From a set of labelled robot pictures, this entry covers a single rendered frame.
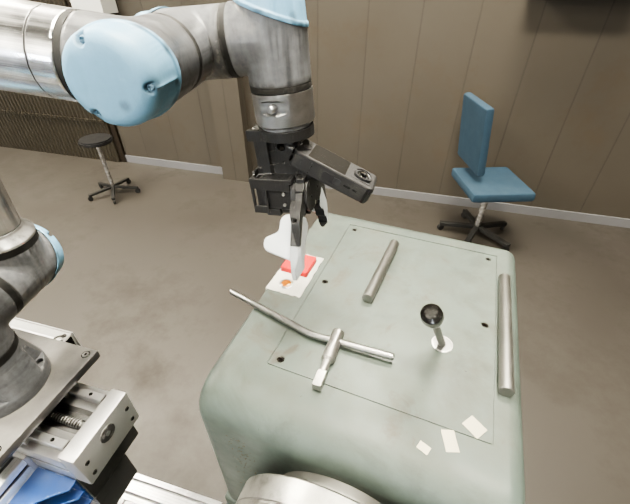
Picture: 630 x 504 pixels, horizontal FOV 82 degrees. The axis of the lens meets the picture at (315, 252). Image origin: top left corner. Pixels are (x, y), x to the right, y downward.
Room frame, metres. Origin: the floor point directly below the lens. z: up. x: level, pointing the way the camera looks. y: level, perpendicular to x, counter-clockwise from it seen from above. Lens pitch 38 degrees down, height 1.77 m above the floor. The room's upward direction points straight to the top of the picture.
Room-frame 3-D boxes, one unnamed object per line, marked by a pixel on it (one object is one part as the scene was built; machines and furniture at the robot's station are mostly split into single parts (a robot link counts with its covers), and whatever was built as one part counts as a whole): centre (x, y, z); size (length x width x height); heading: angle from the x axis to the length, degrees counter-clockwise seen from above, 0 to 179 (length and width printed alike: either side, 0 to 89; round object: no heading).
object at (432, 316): (0.35, -0.16, 1.38); 0.04 x 0.03 x 0.05; 158
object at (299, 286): (0.59, 0.04, 1.23); 0.13 x 0.08 x 0.06; 158
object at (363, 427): (0.49, -0.14, 1.06); 0.59 x 0.48 x 0.39; 158
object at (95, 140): (3.28, 2.00, 0.28); 0.47 x 0.45 x 0.56; 77
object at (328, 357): (0.37, -0.02, 1.27); 0.12 x 0.02 x 0.02; 160
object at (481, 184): (2.54, -1.32, 0.53); 0.62 x 0.59 x 1.06; 72
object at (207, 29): (0.47, 0.15, 1.70); 0.11 x 0.11 x 0.08; 85
